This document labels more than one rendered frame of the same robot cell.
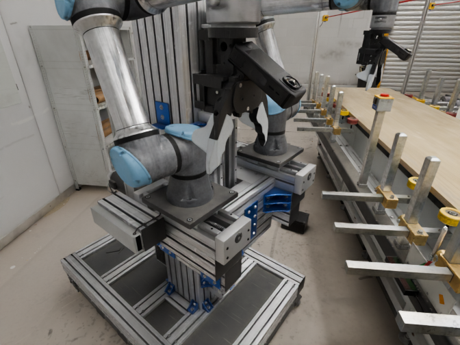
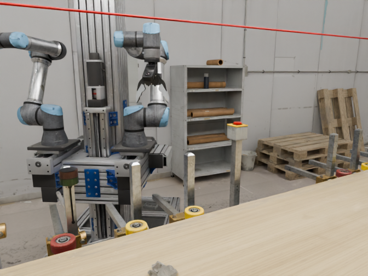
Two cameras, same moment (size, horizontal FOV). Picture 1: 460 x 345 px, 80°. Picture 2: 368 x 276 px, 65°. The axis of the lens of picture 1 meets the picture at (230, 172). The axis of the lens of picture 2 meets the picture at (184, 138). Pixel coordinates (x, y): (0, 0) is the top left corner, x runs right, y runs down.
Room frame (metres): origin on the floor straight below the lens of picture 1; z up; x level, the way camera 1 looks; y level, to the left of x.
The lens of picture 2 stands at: (0.44, -1.74, 1.46)
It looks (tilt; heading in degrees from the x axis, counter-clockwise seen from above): 13 degrees down; 56
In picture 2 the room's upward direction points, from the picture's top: straight up
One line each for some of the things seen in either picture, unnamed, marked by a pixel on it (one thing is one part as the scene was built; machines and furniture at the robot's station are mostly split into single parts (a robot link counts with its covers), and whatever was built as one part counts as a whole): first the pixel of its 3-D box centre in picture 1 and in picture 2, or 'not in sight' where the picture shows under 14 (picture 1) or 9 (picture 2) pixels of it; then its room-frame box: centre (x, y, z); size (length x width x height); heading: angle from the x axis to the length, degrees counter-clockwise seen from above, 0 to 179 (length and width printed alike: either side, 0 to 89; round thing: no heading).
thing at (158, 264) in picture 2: not in sight; (162, 268); (0.80, -1.11, 0.91); 0.09 x 0.07 x 0.02; 119
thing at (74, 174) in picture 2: not in sight; (68, 172); (0.65, -0.75, 1.13); 0.06 x 0.06 x 0.02
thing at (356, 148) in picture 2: (328, 113); (354, 164); (2.39, -0.87, 0.87); 0.04 x 0.04 x 0.48; 85
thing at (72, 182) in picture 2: not in sight; (69, 179); (0.65, -0.75, 1.10); 0.06 x 0.06 x 0.02
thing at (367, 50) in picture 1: (374, 48); (152, 73); (1.10, -0.52, 1.46); 0.09 x 0.08 x 0.12; 51
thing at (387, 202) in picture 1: (385, 196); (184, 219); (1.13, -0.75, 0.81); 0.14 x 0.06 x 0.05; 175
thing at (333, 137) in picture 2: (335, 122); (329, 171); (2.14, -0.84, 0.86); 0.04 x 0.04 x 0.48; 85
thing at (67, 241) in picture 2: not in sight; (64, 253); (0.60, -0.78, 0.85); 0.08 x 0.08 x 0.11
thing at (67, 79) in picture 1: (103, 108); (206, 123); (2.93, 1.35, 0.78); 0.90 x 0.45 x 1.55; 171
